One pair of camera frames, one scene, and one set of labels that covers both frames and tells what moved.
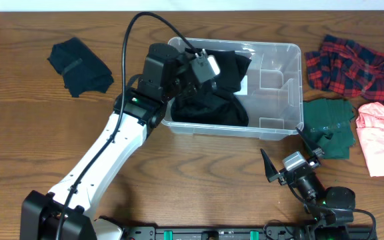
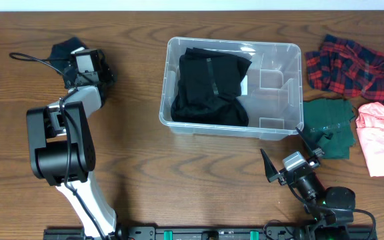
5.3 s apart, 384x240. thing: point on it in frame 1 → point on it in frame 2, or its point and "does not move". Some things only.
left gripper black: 181,60 → 105,72
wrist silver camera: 205,67 → 87,61
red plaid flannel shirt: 341,67 does not move
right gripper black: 273,174 does not move
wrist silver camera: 293,161 does not move
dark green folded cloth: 328,123 does not move
